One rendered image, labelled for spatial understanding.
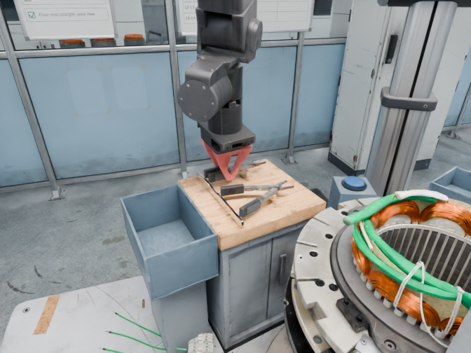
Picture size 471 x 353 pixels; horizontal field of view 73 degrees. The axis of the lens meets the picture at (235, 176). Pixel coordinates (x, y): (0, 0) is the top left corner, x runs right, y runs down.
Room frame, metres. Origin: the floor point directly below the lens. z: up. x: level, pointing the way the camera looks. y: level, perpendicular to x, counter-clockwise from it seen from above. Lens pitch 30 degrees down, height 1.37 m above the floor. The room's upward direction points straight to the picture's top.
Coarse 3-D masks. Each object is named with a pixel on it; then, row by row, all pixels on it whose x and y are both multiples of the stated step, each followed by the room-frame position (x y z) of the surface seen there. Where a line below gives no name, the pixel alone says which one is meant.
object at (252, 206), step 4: (252, 200) 0.41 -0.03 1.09; (256, 200) 0.41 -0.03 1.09; (260, 200) 0.41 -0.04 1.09; (248, 204) 0.40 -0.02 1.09; (252, 204) 0.40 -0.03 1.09; (256, 204) 0.40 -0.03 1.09; (260, 204) 0.41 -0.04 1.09; (240, 208) 0.39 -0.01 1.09; (244, 208) 0.39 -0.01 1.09; (248, 208) 0.39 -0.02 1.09; (252, 208) 0.40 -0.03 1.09; (256, 208) 0.40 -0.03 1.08; (240, 212) 0.39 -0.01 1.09; (244, 212) 0.39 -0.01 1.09; (248, 212) 0.39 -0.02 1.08; (240, 216) 0.39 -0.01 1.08
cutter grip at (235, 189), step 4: (236, 184) 0.46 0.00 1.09; (240, 184) 0.46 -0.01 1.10; (220, 188) 0.45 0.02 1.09; (224, 188) 0.45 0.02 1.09; (228, 188) 0.45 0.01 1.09; (232, 188) 0.45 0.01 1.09; (236, 188) 0.45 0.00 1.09; (240, 188) 0.45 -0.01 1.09; (220, 192) 0.45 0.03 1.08; (224, 192) 0.45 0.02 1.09; (228, 192) 0.45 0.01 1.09; (232, 192) 0.45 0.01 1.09; (236, 192) 0.45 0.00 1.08; (240, 192) 0.45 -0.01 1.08
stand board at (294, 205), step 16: (240, 176) 0.54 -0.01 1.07; (256, 176) 0.54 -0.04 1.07; (272, 176) 0.54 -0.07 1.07; (288, 176) 0.54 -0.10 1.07; (192, 192) 0.48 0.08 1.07; (208, 192) 0.48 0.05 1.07; (256, 192) 0.48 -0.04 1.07; (288, 192) 0.48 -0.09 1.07; (304, 192) 0.48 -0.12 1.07; (208, 208) 0.43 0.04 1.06; (272, 208) 0.43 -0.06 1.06; (288, 208) 0.43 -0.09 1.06; (304, 208) 0.43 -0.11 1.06; (320, 208) 0.44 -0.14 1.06; (224, 224) 0.39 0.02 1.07; (256, 224) 0.39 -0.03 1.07; (272, 224) 0.40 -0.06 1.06; (288, 224) 0.41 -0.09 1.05; (224, 240) 0.36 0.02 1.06; (240, 240) 0.37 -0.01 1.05
